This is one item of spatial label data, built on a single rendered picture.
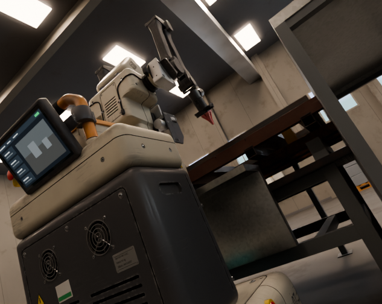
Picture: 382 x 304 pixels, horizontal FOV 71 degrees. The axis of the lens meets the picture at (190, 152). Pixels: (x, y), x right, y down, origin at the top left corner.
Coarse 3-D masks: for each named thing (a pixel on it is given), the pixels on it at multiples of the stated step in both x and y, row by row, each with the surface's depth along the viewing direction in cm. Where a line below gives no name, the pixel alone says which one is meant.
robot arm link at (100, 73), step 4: (100, 68) 160; (104, 68) 159; (108, 68) 162; (112, 68) 166; (96, 72) 161; (100, 72) 159; (104, 72) 158; (108, 72) 161; (100, 76) 158; (104, 76) 157; (100, 80) 157
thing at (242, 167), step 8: (240, 168) 110; (248, 168) 112; (256, 168) 121; (224, 176) 113; (232, 176) 111; (240, 176) 130; (208, 184) 117; (216, 184) 115; (224, 184) 134; (200, 192) 119; (208, 192) 139; (200, 200) 141
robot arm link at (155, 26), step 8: (152, 24) 141; (160, 24) 143; (152, 32) 140; (160, 32) 138; (160, 40) 135; (160, 48) 133; (168, 48) 136; (160, 56) 132; (168, 56) 129; (176, 64) 125
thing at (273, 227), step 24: (216, 192) 132; (240, 192) 126; (264, 192) 120; (216, 216) 132; (240, 216) 125; (264, 216) 119; (216, 240) 131; (240, 240) 124; (264, 240) 118; (288, 240) 113; (240, 264) 124
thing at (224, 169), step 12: (288, 108) 125; (264, 120) 130; (252, 132) 133; (300, 132) 183; (228, 144) 140; (264, 144) 155; (276, 144) 168; (192, 168) 150; (228, 168) 192; (204, 180) 180
